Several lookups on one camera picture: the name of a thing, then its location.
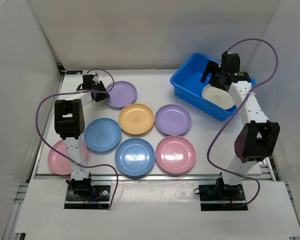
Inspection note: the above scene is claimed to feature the pink plate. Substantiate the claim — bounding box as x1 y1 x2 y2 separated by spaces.
47 137 90 180
155 135 196 174

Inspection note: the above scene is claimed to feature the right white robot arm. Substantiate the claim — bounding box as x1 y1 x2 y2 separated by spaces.
201 51 280 200

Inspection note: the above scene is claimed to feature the orange plate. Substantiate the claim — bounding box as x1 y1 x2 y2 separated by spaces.
118 103 155 135

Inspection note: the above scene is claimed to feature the blue plastic bin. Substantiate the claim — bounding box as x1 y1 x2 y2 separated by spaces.
170 52 256 122

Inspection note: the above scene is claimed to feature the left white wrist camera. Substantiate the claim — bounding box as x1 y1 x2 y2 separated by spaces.
92 72 99 85

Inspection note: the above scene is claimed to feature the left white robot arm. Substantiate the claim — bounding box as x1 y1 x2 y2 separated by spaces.
54 73 110 201

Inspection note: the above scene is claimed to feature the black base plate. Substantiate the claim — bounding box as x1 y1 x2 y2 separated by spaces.
63 181 111 210
193 184 248 212

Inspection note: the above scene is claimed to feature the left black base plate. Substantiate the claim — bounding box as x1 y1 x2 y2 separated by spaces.
63 181 111 210

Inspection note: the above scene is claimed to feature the pink plate front right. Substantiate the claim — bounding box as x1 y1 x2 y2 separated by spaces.
155 135 196 174

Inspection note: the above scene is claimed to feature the small black label sticker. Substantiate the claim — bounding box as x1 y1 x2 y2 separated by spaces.
66 70 83 75

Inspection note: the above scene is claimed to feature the pink plate left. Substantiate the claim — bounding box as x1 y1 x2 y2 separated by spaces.
47 137 90 180

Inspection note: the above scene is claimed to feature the purple plate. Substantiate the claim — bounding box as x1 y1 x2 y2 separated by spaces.
154 104 192 136
105 81 138 108

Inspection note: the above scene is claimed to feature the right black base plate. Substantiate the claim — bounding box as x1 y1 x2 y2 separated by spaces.
193 184 248 212

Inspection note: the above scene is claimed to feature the cream white plate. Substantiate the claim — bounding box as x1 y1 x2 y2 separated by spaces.
201 84 235 110

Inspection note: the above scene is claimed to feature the blue plate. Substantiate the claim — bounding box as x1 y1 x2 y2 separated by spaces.
84 117 122 152
114 137 156 177

